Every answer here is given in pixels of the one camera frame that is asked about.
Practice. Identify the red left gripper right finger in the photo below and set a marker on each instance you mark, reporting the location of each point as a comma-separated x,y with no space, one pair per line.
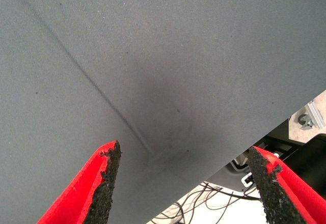
287,198

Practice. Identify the dark grey table cloth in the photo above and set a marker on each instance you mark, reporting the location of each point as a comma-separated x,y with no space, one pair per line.
127,56

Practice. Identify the white panel with slot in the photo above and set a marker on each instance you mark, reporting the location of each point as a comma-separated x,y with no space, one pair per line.
246,180

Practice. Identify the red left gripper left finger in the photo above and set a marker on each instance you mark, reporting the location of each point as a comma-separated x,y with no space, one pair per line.
81,191

